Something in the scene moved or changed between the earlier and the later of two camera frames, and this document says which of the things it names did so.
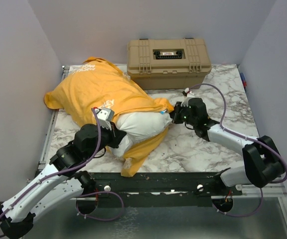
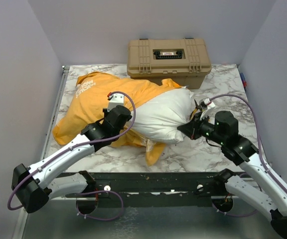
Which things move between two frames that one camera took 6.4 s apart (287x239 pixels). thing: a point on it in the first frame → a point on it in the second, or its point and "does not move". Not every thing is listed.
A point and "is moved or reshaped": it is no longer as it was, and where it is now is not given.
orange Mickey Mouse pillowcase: (94, 83) → (88, 98)
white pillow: (137, 125) is moved or reshaped
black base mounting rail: (161, 189) does not move
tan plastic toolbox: (168, 64) does not move
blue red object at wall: (243, 81) does not move
